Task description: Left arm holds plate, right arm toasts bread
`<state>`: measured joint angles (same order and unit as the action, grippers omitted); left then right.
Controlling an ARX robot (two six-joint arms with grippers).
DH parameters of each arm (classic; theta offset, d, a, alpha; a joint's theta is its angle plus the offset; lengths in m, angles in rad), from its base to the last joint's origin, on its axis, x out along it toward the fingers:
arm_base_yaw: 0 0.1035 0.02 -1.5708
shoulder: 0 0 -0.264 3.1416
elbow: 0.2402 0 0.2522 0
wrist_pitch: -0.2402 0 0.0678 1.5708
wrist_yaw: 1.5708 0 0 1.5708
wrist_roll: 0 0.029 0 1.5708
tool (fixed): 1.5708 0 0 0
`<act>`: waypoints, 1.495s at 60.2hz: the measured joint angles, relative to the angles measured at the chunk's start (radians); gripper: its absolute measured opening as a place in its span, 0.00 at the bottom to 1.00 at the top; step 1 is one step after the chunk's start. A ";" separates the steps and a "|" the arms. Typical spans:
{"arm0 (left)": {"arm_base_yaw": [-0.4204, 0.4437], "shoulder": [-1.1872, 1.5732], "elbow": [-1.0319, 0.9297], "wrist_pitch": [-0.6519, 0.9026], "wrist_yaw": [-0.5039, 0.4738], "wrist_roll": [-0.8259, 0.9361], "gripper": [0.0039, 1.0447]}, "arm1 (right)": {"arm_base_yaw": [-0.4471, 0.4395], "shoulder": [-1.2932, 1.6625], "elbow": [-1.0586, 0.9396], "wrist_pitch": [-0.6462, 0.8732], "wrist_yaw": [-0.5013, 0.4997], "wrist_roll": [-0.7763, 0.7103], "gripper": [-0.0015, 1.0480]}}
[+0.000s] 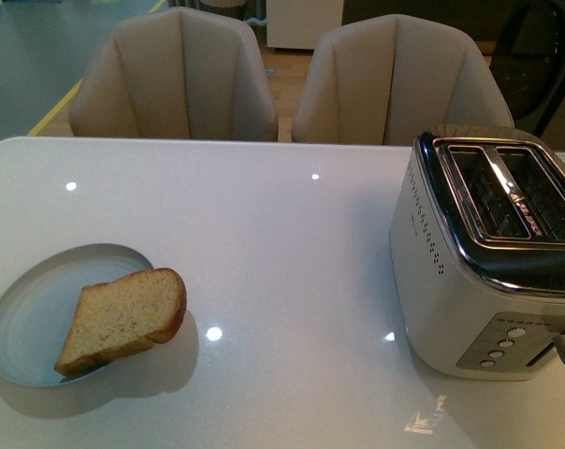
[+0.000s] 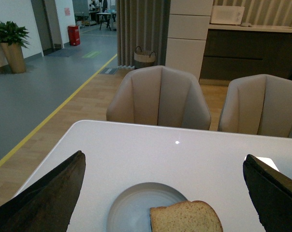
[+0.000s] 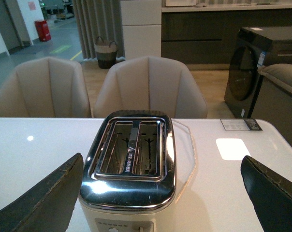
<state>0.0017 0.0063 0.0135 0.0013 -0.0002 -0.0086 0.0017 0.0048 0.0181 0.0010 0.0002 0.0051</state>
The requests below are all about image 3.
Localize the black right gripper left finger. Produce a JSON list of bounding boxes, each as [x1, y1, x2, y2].
[[0, 153, 83, 232]]

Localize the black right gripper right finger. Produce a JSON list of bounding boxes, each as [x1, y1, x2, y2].
[[240, 156, 292, 232]]

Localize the cream chrome two-slot toaster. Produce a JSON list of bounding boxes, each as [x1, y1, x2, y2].
[[79, 110, 176, 232]]

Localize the black label card on table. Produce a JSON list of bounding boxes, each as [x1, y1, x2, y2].
[[221, 118, 262, 131]]

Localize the grey sofa armrest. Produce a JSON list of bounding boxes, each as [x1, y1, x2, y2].
[[251, 63, 292, 147]]

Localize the beige chair left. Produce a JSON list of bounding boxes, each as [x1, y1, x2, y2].
[[0, 57, 91, 118]]

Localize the beige chair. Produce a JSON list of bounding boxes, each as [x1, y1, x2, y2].
[[93, 56, 207, 118], [0, 57, 91, 118]]

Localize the dark front-load washing machine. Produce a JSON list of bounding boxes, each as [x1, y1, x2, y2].
[[224, 26, 292, 118]]

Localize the beige chair right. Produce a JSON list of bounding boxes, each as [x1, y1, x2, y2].
[[93, 56, 207, 118]]

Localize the woven laundry basket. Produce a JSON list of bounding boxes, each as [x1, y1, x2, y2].
[[94, 36, 117, 69]]

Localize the red bin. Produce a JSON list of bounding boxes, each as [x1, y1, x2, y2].
[[35, 20, 51, 42]]

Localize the dark kitchen counter cabinets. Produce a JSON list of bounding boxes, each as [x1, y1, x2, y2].
[[161, 8, 292, 64]]

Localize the grey curtain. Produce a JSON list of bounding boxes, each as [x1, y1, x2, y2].
[[73, 0, 124, 59]]

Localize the white cabinet column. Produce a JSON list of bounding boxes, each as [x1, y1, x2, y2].
[[120, 0, 161, 60]]

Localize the white toaster power cable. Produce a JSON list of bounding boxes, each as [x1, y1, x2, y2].
[[171, 118, 198, 187]]

